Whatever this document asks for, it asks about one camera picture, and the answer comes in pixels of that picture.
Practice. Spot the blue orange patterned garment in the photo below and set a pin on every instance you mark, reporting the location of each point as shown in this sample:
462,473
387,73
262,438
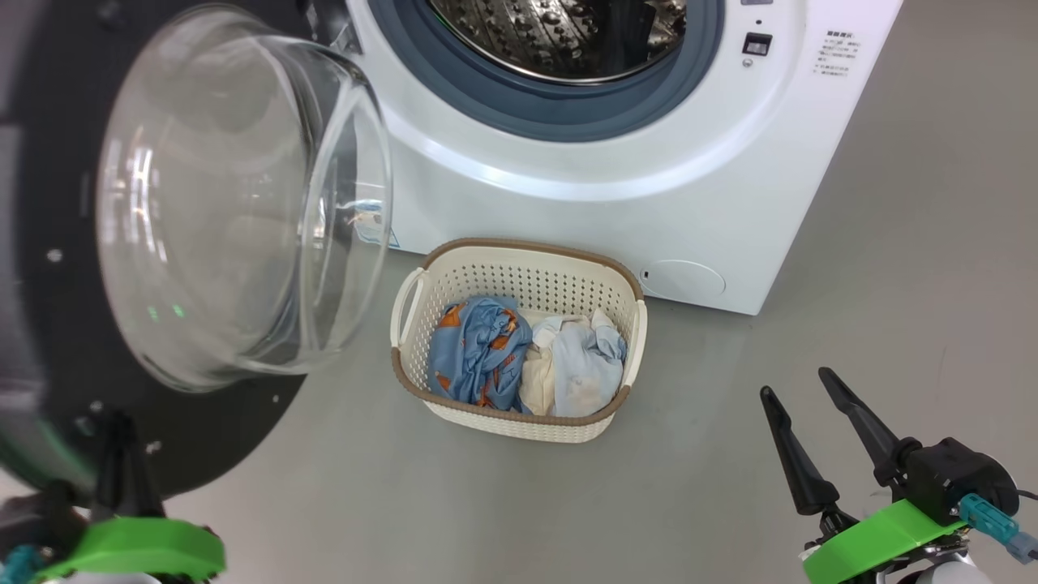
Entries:
478,349

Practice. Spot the round white filter cover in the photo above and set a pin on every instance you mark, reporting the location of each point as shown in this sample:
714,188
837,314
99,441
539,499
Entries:
683,279

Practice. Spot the black text instruction sticker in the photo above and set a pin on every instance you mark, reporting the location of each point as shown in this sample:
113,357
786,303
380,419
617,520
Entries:
835,53

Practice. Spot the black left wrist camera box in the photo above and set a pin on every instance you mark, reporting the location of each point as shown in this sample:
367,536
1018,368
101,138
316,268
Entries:
40,519

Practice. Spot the cream perforated laundry basket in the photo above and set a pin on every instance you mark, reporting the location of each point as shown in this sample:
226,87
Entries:
527,280

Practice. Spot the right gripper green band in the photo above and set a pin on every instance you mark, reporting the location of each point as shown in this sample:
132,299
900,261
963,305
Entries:
884,539

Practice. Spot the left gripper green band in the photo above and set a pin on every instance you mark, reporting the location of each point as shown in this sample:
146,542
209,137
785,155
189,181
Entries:
138,547

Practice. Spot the black round glass washer door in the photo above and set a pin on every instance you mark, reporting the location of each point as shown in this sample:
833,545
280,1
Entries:
57,341

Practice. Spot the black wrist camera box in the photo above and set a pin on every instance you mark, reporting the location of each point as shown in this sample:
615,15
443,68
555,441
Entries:
957,478
40,519

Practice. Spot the stainless steel washing machine drum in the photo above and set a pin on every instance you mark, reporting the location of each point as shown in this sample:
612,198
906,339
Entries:
559,40

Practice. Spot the blue energy label sticker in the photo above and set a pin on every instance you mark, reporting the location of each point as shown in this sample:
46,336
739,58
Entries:
373,227

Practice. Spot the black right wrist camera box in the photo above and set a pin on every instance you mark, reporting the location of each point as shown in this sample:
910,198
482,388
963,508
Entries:
957,478

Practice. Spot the black door latch socket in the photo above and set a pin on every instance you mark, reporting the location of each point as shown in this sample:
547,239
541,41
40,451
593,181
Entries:
757,44

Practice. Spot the white and pale blue garment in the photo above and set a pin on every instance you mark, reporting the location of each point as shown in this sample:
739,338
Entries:
584,365

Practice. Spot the white front-load washing machine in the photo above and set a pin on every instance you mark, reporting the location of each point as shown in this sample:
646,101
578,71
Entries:
568,211

